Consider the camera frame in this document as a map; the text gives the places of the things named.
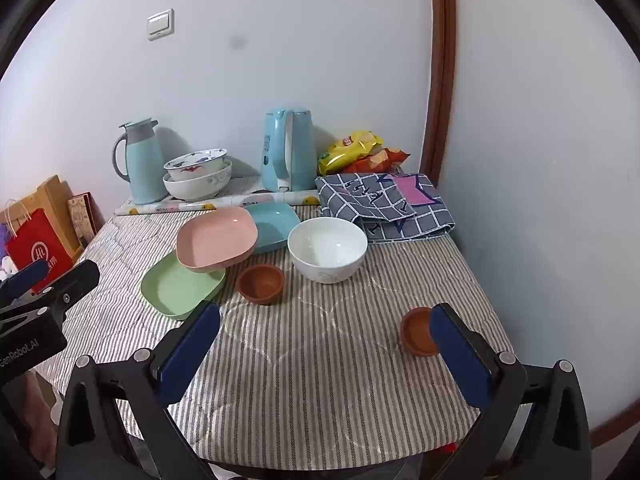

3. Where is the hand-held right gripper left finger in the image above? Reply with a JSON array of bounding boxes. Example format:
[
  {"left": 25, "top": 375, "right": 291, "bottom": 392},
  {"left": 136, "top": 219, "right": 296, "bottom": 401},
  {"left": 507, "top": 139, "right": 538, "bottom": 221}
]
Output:
[{"left": 55, "top": 301, "right": 223, "bottom": 480}]

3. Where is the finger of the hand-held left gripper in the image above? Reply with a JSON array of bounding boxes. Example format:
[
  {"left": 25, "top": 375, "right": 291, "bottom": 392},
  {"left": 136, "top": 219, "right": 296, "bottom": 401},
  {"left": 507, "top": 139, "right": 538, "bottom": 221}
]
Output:
[
  {"left": 5, "top": 259, "right": 52, "bottom": 302},
  {"left": 37, "top": 259, "right": 101, "bottom": 312}
]

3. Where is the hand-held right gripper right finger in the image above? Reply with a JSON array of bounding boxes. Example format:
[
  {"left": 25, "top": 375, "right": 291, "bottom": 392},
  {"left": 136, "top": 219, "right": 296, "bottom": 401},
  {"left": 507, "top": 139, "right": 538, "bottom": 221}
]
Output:
[{"left": 429, "top": 302, "right": 595, "bottom": 480}]

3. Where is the small brown bowl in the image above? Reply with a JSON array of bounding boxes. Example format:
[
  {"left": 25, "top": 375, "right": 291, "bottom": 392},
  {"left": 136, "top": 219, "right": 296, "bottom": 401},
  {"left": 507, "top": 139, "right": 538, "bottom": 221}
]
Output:
[
  {"left": 400, "top": 307, "right": 442, "bottom": 358},
  {"left": 237, "top": 264, "right": 286, "bottom": 305}
]

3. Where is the green plastic plate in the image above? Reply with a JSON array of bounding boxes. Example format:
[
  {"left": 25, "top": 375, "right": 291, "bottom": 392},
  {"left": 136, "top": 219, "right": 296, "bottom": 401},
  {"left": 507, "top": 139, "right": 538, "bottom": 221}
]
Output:
[{"left": 140, "top": 251, "right": 227, "bottom": 321}]

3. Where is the pink plastic plate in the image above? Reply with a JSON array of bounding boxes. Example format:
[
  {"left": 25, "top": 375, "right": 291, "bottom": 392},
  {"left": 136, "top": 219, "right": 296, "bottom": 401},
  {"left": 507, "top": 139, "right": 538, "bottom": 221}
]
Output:
[{"left": 176, "top": 206, "right": 259, "bottom": 274}]

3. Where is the blue plastic plate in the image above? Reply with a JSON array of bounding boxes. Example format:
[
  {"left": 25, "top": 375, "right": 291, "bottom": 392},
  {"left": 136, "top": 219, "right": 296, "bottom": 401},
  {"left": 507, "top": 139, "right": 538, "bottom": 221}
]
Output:
[{"left": 243, "top": 202, "right": 302, "bottom": 255}]

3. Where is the white ceramic bowl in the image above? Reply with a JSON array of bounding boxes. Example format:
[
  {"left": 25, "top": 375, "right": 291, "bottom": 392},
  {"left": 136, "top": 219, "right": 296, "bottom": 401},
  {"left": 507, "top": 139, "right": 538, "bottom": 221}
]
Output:
[{"left": 287, "top": 218, "right": 369, "bottom": 285}]

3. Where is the red paper bag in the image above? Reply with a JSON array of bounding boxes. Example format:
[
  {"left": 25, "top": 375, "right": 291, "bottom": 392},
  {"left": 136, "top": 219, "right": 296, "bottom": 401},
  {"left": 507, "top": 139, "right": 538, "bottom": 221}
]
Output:
[{"left": 5, "top": 199, "right": 73, "bottom": 293}]

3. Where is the brown patterned box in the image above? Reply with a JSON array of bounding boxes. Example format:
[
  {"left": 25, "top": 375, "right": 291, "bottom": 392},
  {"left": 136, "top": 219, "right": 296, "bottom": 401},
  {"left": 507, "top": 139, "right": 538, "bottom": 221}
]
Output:
[{"left": 68, "top": 192, "right": 97, "bottom": 247}]

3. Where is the brown paper bag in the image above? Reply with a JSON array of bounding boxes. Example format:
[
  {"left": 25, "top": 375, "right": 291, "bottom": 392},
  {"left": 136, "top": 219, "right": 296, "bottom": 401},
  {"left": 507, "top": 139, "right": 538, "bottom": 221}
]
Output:
[{"left": 20, "top": 175, "right": 83, "bottom": 261}]

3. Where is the rolled floral oilcloth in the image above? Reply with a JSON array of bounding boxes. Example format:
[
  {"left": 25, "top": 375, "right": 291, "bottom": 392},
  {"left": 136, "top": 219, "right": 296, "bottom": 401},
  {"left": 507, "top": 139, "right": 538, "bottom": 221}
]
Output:
[{"left": 114, "top": 191, "right": 321, "bottom": 217}]

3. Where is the striped quilted table cover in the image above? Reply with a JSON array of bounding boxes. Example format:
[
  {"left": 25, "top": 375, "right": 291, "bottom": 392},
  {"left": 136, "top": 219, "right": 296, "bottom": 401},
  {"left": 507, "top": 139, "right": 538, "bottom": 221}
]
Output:
[{"left": 32, "top": 200, "right": 516, "bottom": 471}]

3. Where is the blue thermos jug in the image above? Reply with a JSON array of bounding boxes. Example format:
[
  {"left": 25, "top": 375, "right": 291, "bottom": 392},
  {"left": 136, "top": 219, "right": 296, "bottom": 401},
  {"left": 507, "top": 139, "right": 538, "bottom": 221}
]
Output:
[{"left": 112, "top": 119, "right": 170, "bottom": 205}]

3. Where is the white bowl with grey swirls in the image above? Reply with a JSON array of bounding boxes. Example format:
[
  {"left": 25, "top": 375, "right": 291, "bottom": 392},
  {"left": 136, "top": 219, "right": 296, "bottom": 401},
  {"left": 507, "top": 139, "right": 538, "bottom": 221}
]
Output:
[{"left": 163, "top": 159, "right": 233, "bottom": 201}]

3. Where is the red and blue patterned bowl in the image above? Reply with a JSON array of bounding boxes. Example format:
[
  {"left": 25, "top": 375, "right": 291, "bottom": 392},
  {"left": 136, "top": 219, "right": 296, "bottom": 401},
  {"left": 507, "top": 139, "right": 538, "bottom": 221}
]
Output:
[{"left": 163, "top": 148, "right": 229, "bottom": 182}]

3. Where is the grey checked folded cloth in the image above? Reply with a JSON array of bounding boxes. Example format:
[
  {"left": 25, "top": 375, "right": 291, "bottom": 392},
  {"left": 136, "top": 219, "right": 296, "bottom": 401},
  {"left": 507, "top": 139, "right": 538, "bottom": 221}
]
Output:
[{"left": 316, "top": 172, "right": 456, "bottom": 245}]

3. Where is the red chips bag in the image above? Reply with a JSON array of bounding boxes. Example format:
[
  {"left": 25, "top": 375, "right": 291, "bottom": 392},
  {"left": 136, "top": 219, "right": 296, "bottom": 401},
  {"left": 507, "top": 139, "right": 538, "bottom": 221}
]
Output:
[{"left": 345, "top": 148, "right": 411, "bottom": 175}]

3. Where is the blue electric kettle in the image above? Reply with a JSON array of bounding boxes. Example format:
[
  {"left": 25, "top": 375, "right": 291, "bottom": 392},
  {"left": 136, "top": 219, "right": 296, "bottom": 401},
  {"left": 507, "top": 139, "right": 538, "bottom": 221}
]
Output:
[{"left": 260, "top": 108, "right": 317, "bottom": 192}]

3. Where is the yellow chips bag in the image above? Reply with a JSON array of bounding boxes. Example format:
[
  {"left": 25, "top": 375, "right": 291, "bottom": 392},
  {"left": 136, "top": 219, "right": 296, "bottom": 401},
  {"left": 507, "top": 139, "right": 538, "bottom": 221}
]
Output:
[{"left": 318, "top": 131, "right": 385, "bottom": 176}]

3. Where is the white wall switch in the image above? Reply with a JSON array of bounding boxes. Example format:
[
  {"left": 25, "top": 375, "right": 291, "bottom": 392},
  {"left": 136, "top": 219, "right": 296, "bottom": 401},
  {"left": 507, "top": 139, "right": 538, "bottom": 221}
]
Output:
[{"left": 147, "top": 8, "right": 175, "bottom": 41}]

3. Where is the brown wooden door frame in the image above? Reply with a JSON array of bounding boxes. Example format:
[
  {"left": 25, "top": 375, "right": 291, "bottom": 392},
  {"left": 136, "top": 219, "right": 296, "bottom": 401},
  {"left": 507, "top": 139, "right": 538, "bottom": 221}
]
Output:
[{"left": 419, "top": 0, "right": 457, "bottom": 176}]

